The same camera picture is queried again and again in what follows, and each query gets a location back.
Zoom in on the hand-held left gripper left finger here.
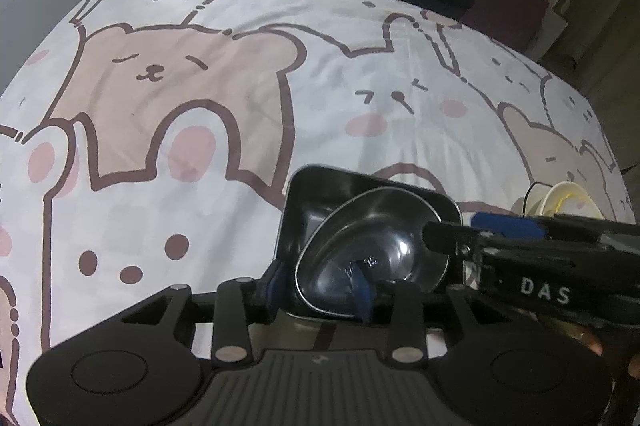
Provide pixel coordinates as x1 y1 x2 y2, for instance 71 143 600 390
122 260 283 364

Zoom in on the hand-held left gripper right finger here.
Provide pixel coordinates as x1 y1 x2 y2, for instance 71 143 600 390
350 260 506 364

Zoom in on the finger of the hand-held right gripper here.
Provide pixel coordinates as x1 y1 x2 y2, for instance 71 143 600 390
422 221 640 332
472 212 640 256

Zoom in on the white square plate dark rim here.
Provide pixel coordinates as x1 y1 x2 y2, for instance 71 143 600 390
510 180 541 214

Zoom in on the cream bowl with handles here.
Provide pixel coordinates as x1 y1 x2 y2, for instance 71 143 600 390
511 180 608 221

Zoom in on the oval steel bowl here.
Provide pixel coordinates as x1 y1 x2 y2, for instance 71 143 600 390
294 186 451 318

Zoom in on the rectangular steel container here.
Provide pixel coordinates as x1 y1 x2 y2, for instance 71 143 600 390
274 163 463 323

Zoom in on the person's right hand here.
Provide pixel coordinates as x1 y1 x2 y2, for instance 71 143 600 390
577 331 640 381

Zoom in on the maroon chair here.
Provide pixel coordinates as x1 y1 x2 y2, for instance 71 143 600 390
460 0 550 54

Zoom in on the bear print tablecloth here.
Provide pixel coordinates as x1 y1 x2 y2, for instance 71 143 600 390
0 0 638 426

